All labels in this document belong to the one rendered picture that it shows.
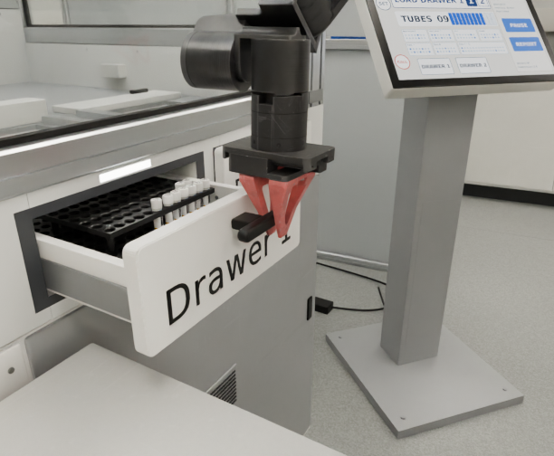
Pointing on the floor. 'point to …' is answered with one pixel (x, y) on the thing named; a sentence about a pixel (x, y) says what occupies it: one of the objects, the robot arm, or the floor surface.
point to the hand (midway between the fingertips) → (276, 228)
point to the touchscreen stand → (424, 287)
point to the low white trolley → (126, 416)
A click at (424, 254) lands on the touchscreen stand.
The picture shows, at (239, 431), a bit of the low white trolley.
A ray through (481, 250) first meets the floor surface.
